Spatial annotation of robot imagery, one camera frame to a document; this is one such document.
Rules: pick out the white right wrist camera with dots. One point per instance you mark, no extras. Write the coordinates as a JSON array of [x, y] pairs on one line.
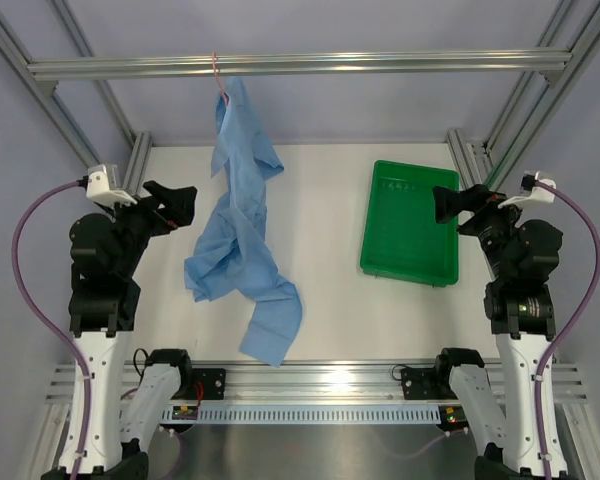
[[536, 189]]

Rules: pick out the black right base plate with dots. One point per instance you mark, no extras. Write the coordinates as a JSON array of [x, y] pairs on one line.
[[422, 383]]

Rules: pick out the green plastic tray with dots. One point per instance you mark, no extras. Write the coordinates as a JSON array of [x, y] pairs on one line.
[[402, 240]]

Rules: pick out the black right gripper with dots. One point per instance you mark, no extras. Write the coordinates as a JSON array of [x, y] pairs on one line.
[[450, 203]]

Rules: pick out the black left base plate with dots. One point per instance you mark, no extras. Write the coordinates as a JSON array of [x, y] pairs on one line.
[[204, 383]]

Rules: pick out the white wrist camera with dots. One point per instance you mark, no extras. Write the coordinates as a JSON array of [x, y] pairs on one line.
[[536, 189], [103, 187]]

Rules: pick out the aluminium left frame post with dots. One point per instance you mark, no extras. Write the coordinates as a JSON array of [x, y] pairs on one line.
[[14, 52]]

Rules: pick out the aluminium top crossbar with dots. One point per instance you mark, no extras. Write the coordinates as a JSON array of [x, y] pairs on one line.
[[537, 59]]

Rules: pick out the white slotted cable duct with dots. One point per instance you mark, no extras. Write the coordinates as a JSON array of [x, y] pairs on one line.
[[304, 415]]

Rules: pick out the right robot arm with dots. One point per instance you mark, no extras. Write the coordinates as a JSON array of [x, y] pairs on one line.
[[517, 439]]

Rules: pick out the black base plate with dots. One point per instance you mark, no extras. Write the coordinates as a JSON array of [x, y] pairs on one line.
[[204, 383], [422, 383]]

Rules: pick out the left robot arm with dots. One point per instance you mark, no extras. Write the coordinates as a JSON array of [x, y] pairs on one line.
[[106, 440]]

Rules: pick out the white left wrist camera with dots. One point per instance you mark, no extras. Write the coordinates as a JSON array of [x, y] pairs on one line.
[[103, 187]]

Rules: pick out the blue shirt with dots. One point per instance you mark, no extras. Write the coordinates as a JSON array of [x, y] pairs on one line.
[[231, 253]]

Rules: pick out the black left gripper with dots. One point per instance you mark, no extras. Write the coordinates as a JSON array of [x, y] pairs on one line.
[[178, 207]]

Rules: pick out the pink wire hanger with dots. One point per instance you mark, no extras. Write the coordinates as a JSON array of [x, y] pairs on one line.
[[217, 75]]

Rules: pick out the aluminium front rail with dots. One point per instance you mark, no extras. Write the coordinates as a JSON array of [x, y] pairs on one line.
[[330, 384]]

